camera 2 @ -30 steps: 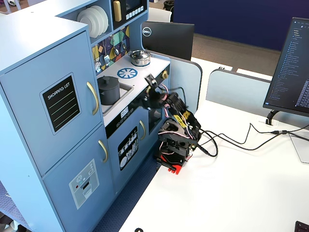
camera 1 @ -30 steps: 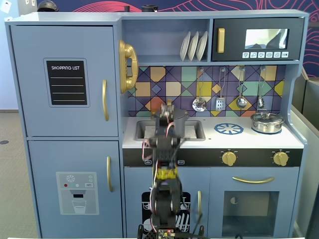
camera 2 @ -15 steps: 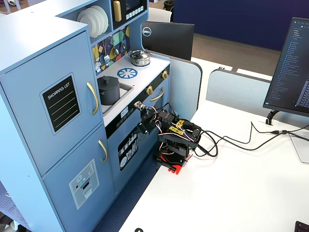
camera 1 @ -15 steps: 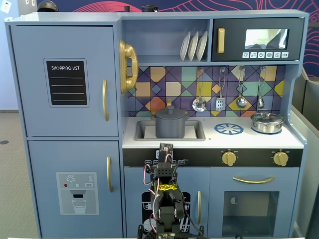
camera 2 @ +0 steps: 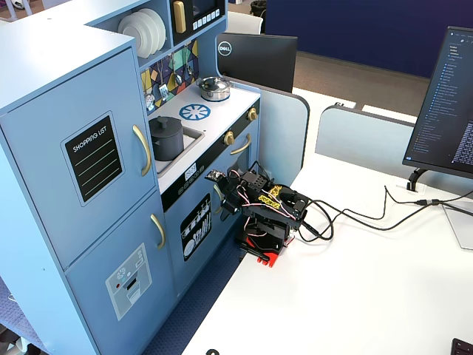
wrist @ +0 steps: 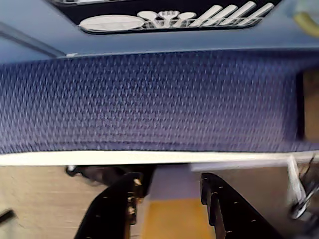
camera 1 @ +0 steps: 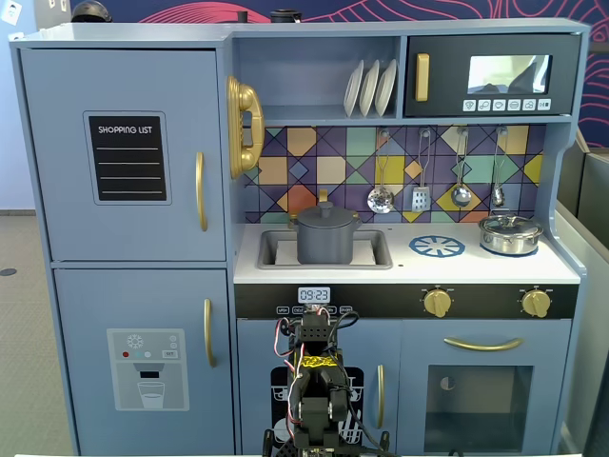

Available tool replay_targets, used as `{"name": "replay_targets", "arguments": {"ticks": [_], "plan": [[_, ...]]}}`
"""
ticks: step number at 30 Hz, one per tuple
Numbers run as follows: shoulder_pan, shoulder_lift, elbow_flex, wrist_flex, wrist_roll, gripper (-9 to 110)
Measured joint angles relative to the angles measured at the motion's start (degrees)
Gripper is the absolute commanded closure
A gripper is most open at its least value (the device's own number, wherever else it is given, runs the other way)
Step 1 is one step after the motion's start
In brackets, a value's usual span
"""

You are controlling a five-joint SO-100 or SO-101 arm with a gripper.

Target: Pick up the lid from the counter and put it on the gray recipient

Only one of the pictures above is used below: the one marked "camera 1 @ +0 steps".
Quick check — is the dark helmet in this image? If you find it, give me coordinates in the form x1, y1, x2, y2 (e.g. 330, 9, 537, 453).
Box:
70, 0, 113, 24

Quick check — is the steel slotted spoon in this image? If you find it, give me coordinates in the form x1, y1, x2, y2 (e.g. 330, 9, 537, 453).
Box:
366, 128, 397, 215

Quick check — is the small steel toy spoon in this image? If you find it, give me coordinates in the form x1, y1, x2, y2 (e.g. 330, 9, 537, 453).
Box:
490, 126, 508, 209

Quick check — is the black round object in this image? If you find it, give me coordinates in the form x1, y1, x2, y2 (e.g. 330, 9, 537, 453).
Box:
269, 8, 304, 25

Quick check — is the gold fridge door handle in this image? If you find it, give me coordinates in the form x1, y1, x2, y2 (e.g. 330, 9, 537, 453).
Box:
194, 150, 210, 233

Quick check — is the steel toy spatula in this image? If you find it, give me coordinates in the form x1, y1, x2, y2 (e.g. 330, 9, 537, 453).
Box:
410, 128, 433, 213

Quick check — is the white toy plate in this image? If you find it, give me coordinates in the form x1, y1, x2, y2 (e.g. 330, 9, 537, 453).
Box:
343, 59, 365, 119
373, 57, 399, 117
358, 59, 382, 118

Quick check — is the gold toy telephone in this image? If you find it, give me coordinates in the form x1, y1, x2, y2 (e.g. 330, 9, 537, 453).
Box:
226, 75, 266, 180

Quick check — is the gold dishwasher handle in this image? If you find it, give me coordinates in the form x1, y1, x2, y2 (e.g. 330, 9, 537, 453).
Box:
375, 364, 387, 430

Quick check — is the gold oven handle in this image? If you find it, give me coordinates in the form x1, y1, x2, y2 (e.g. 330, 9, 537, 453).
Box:
442, 336, 525, 353

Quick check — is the black toy microwave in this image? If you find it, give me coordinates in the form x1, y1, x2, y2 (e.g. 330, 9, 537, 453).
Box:
403, 33, 583, 118

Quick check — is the steel toy ladle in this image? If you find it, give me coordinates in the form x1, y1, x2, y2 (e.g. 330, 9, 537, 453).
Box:
449, 127, 474, 209

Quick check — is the gray pot lid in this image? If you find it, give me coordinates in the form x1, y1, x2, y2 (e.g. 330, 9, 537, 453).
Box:
296, 200, 356, 230

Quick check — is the steel pot with lid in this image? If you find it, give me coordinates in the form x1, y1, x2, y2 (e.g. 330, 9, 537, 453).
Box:
478, 213, 545, 257

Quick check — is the blue toy kitchen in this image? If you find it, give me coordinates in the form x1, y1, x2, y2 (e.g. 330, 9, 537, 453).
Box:
9, 17, 592, 456

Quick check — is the gray water dispenser panel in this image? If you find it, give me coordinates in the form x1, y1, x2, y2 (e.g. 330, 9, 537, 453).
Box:
106, 328, 190, 412

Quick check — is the shopping list blackboard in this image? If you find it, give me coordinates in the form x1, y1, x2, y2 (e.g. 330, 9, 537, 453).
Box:
82, 109, 173, 207

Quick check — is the gold microwave handle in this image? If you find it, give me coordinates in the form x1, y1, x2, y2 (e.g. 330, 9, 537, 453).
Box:
414, 52, 431, 103

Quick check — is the gray toy pot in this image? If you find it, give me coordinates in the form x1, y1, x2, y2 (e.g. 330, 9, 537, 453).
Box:
288, 217, 363, 266

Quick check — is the gold stove knob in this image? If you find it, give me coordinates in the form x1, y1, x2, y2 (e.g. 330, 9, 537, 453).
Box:
520, 288, 554, 319
422, 287, 454, 319

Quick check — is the gold toy faucet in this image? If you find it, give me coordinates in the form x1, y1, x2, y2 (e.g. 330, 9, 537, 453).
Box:
286, 189, 330, 229

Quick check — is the gray toy sink basin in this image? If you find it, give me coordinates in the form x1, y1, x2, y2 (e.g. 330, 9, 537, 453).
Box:
256, 228, 394, 271

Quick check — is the light blue desk divider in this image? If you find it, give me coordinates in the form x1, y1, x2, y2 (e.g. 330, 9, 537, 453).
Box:
554, 199, 609, 457

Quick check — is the gold freezer door handle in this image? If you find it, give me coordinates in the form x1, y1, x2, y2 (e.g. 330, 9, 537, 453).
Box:
203, 298, 218, 369

